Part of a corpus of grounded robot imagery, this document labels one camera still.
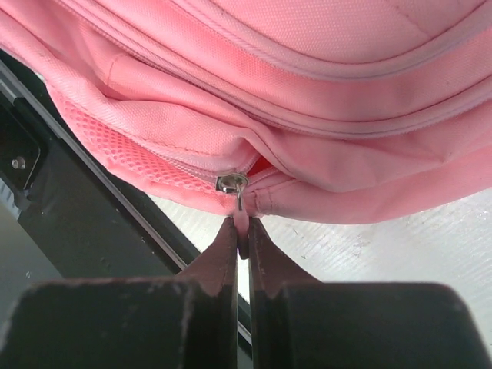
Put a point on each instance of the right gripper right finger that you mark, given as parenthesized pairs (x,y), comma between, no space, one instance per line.
(298,321)

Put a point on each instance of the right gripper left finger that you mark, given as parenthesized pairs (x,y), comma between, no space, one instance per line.
(186,321)

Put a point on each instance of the pink student backpack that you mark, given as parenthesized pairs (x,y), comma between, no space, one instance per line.
(338,112)

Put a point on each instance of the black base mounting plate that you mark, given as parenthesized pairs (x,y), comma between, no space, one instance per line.
(83,221)

